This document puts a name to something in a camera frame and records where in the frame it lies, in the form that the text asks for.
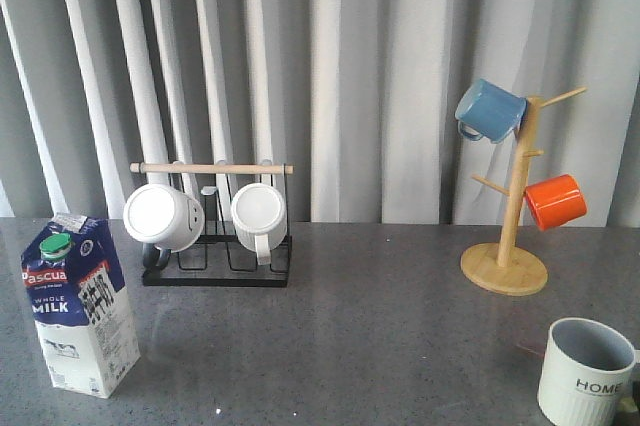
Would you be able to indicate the blue white milk carton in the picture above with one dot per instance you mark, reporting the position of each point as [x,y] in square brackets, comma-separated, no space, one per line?
[80,305]

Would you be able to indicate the cream HOME mug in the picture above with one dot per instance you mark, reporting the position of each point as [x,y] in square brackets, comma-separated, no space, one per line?
[586,367]

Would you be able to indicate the white ribbed mug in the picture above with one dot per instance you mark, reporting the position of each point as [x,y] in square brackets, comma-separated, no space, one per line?
[259,217]

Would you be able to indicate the grey curtain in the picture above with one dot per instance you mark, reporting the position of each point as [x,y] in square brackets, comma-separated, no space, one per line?
[358,95]

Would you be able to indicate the blue enamel mug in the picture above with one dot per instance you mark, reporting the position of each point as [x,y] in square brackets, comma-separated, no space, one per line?
[488,111]

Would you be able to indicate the orange enamel mug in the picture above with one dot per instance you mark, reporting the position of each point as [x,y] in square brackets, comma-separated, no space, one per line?
[555,201]

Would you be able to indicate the black wire mug rack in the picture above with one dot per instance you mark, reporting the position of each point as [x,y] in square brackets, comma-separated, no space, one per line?
[217,258]

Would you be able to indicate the wooden mug tree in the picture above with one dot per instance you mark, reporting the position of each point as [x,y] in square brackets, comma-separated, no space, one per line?
[503,267]

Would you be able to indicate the white smiley face mug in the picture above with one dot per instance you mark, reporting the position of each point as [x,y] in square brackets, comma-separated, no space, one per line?
[165,220]

